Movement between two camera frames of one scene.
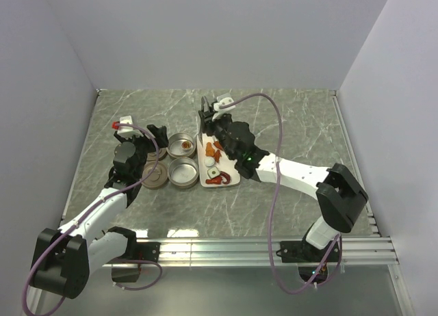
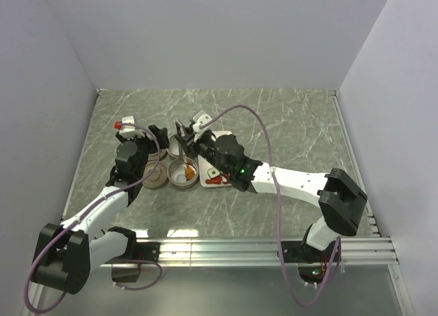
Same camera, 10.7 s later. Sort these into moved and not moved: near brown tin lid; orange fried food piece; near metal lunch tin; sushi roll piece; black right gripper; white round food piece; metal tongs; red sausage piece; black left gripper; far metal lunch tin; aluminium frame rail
Moved: white round food piece; metal tongs; black right gripper; orange fried food piece
Not moved: near brown tin lid; far metal lunch tin; black left gripper; sushi roll piece; near metal lunch tin; red sausage piece; aluminium frame rail
